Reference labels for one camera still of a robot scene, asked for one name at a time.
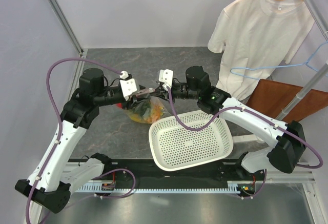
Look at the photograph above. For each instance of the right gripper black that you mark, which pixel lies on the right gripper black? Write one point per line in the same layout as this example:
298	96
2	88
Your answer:
161	93

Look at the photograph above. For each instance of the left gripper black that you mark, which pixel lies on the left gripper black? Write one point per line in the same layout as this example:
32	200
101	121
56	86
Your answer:
131	102

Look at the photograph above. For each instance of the clear zip top bag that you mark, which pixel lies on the clear zip top bag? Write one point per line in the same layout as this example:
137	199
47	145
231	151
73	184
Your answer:
147	94

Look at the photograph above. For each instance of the orange toy pineapple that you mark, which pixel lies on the orange toy pineapple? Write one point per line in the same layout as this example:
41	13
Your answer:
146	112

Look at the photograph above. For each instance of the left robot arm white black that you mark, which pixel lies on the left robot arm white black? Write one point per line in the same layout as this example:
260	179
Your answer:
48	185

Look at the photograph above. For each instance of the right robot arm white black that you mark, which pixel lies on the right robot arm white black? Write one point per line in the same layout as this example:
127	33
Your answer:
285	140

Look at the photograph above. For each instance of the white perforated plastic basket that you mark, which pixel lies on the white perforated plastic basket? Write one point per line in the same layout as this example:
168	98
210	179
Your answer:
175	148

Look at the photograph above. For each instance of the brown cloth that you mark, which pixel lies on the brown cloth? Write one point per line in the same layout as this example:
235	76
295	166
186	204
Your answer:
270	98

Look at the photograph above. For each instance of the white t-shirt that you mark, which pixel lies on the white t-shirt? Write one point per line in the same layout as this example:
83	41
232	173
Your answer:
255	36

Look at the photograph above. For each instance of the silver clothes rack pole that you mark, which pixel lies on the silver clothes rack pole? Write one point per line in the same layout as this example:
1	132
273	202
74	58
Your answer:
303	92

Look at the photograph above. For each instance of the blue clothes hanger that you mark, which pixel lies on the blue clothes hanger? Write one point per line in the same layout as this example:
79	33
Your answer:
306	63

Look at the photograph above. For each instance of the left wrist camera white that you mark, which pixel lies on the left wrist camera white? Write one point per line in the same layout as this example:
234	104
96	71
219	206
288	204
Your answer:
128	84

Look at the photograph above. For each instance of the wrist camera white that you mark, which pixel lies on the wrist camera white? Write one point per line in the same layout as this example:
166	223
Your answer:
165	78
128	84

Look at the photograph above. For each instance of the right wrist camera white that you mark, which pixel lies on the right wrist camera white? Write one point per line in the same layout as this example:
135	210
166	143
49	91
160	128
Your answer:
165	78

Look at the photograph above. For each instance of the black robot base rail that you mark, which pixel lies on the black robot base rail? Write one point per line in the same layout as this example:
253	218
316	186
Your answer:
144	173

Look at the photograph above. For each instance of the white cable duct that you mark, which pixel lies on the white cable duct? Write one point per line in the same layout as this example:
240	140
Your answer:
98	187

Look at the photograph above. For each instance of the aluminium frame post left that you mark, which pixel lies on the aluminium frame post left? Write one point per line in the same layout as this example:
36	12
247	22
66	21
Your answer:
66	26

